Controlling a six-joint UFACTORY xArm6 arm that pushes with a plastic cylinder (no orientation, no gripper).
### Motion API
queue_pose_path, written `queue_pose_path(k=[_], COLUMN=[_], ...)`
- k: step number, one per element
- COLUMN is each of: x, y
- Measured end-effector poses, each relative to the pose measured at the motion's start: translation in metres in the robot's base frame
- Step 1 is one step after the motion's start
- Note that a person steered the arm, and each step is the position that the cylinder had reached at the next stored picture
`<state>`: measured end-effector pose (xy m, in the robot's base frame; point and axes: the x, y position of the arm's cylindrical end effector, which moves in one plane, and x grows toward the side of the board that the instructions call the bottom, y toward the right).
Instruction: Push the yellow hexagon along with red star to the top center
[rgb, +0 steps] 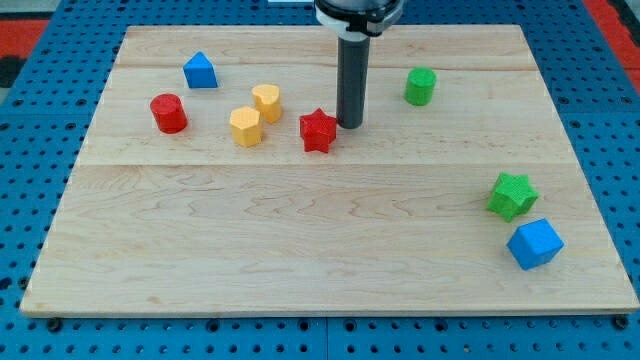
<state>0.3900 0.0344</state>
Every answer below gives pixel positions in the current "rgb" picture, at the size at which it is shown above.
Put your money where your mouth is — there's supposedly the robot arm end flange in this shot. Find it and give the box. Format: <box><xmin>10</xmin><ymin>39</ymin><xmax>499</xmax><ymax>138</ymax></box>
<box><xmin>314</xmin><ymin>0</ymin><xmax>405</xmax><ymax>41</ymax></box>

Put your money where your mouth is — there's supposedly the red star block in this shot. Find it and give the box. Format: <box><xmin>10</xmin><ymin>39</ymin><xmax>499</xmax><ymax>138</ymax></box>
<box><xmin>299</xmin><ymin>108</ymin><xmax>337</xmax><ymax>153</ymax></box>

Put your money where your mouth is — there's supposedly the yellow hexagon block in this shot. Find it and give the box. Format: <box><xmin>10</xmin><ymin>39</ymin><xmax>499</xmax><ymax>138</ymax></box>
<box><xmin>229</xmin><ymin>106</ymin><xmax>263</xmax><ymax>147</ymax></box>

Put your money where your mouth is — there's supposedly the green star block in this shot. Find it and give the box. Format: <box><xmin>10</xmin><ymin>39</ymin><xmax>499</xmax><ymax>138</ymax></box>
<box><xmin>487</xmin><ymin>172</ymin><xmax>539</xmax><ymax>222</ymax></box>

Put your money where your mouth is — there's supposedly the yellow heart block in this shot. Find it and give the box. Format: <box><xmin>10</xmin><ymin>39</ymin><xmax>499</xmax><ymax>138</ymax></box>
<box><xmin>251</xmin><ymin>84</ymin><xmax>282</xmax><ymax>124</ymax></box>

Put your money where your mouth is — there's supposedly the light wooden board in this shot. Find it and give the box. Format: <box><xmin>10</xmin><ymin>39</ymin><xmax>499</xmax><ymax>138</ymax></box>
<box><xmin>21</xmin><ymin>25</ymin><xmax>639</xmax><ymax>318</ymax></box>

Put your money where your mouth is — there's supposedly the green cylinder block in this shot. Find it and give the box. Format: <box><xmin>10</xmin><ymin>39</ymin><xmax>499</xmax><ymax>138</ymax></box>
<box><xmin>404</xmin><ymin>67</ymin><xmax>437</xmax><ymax>106</ymax></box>

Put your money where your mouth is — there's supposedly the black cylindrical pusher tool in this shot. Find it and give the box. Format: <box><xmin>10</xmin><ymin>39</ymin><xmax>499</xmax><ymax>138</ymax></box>
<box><xmin>336</xmin><ymin>37</ymin><xmax>370</xmax><ymax>129</ymax></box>

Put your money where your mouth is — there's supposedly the blue triangle block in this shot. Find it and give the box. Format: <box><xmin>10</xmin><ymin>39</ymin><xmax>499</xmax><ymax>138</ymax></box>
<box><xmin>183</xmin><ymin>52</ymin><xmax>219</xmax><ymax>89</ymax></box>

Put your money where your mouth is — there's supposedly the red cylinder block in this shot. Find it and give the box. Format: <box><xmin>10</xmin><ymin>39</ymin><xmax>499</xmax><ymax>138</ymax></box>
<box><xmin>150</xmin><ymin>93</ymin><xmax>188</xmax><ymax>134</ymax></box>

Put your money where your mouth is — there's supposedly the blue cube block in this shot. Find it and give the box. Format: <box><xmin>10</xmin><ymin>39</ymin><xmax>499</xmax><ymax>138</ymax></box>
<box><xmin>507</xmin><ymin>219</ymin><xmax>564</xmax><ymax>270</ymax></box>

